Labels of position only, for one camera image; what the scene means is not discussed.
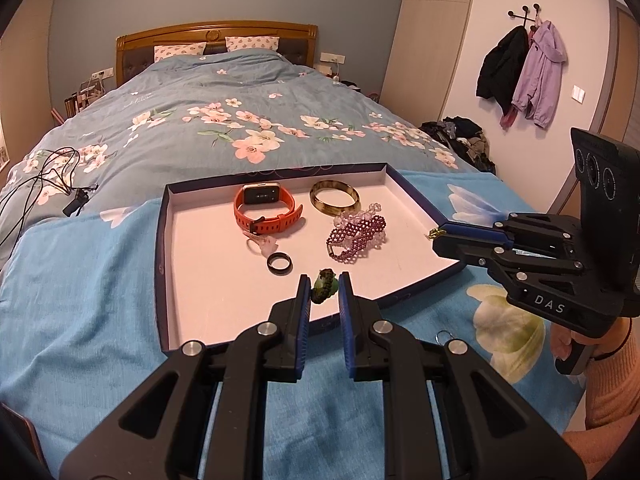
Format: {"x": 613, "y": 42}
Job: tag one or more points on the wooden headboard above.
{"x": 215, "y": 30}

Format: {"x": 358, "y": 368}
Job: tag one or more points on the black wall coat rack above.
{"x": 524, "y": 14}

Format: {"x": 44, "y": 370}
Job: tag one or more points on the person's right hand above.
{"x": 562, "y": 347}

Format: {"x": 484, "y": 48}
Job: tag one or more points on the beige wall cabinet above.
{"x": 25, "y": 60}

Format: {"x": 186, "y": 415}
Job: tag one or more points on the nightstand clutter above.
{"x": 82, "y": 97}

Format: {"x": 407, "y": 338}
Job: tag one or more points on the patterned white pillow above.
{"x": 252, "y": 42}
{"x": 180, "y": 51}

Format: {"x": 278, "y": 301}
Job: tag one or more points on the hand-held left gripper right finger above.
{"x": 346, "y": 320}

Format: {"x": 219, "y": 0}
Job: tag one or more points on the orange smartwatch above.
{"x": 272, "y": 222}

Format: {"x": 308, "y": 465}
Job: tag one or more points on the dark blue shallow box tray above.
{"x": 300, "y": 260}

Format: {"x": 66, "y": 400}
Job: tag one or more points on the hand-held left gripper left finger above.
{"x": 302, "y": 320}

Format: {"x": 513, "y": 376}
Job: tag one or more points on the tortoiseshell bangle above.
{"x": 320, "y": 205}

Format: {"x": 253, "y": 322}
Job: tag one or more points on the maroon scarf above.
{"x": 509, "y": 117}

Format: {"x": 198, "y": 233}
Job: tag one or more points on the green stone pendant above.
{"x": 322, "y": 287}

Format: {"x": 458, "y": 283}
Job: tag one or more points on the black jacket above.
{"x": 500, "y": 70}

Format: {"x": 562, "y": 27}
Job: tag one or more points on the white wall socket strip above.
{"x": 102, "y": 73}
{"x": 332, "y": 57}

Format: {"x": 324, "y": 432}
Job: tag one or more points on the blue floral towel blanket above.
{"x": 100, "y": 310}

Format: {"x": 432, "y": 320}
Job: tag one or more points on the small green gold charm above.
{"x": 435, "y": 233}

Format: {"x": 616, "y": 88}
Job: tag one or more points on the pile of dark clothes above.
{"x": 460, "y": 140}

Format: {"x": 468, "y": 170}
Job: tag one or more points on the person's right forearm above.
{"x": 610, "y": 395}

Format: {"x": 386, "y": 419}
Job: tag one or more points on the purple jacket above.
{"x": 542, "y": 75}

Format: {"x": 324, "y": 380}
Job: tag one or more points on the white light switch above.
{"x": 578, "y": 94}

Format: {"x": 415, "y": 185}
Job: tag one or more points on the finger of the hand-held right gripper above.
{"x": 460, "y": 250}
{"x": 475, "y": 230}

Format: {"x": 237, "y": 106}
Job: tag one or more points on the tall beige wardrobe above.
{"x": 430, "y": 35}

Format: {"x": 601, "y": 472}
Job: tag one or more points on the blue floral duvet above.
{"x": 200, "y": 100}

